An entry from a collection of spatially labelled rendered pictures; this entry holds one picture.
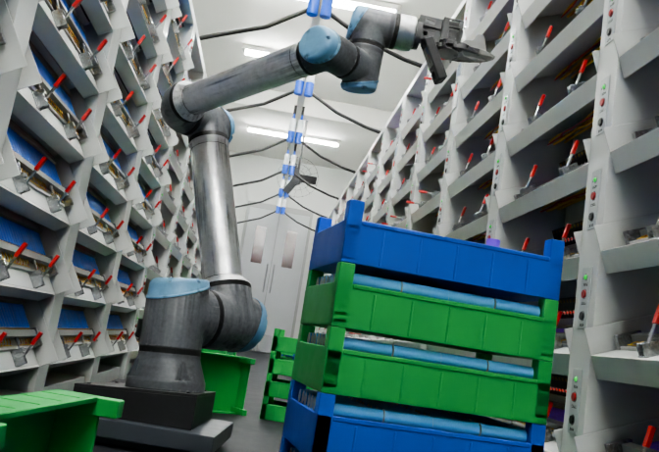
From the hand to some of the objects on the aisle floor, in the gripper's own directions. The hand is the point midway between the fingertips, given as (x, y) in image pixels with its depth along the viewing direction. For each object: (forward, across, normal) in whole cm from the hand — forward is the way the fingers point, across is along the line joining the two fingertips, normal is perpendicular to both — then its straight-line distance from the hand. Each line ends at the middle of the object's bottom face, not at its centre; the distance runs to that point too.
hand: (488, 60), depth 193 cm
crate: (-56, +94, +108) cm, 154 cm away
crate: (-62, -103, +109) cm, 162 cm away
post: (+30, +35, +105) cm, 115 cm away
